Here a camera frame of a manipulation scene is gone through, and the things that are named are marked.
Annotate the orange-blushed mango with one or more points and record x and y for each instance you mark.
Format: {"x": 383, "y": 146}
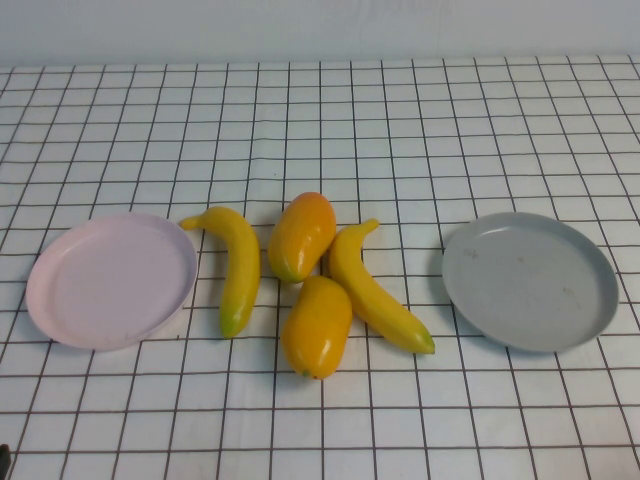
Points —
{"x": 300, "y": 240}

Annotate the yellow banana straight stem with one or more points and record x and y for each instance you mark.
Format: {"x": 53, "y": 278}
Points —
{"x": 370, "y": 295}

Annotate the yellow banana hooked stem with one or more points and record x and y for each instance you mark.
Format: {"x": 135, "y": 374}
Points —
{"x": 242, "y": 270}

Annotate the plain yellow mango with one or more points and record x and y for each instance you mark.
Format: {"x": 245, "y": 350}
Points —
{"x": 315, "y": 330}

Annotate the pink round plate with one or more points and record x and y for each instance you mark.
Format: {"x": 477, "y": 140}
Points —
{"x": 115, "y": 285}

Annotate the grey round plate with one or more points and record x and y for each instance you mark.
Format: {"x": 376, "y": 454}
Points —
{"x": 530, "y": 285}

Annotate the white grid-pattern tablecloth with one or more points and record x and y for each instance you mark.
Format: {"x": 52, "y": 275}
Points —
{"x": 320, "y": 425}

